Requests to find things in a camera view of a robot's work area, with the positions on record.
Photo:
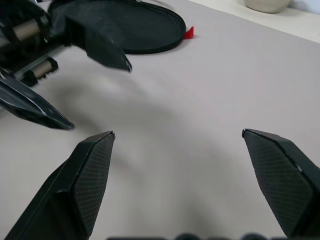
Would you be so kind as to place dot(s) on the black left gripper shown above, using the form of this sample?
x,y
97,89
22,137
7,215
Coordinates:
x,y
22,45

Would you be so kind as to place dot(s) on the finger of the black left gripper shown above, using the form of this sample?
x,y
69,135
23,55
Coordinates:
x,y
105,50

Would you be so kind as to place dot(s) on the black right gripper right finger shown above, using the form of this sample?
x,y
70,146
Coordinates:
x,y
282,175

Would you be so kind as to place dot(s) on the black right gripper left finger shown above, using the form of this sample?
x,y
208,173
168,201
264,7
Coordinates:
x,y
75,190

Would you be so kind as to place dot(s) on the red black paddle case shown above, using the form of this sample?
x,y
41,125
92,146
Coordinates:
x,y
150,30

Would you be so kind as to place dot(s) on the white plastic bottle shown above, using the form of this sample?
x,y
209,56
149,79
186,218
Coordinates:
x,y
267,6

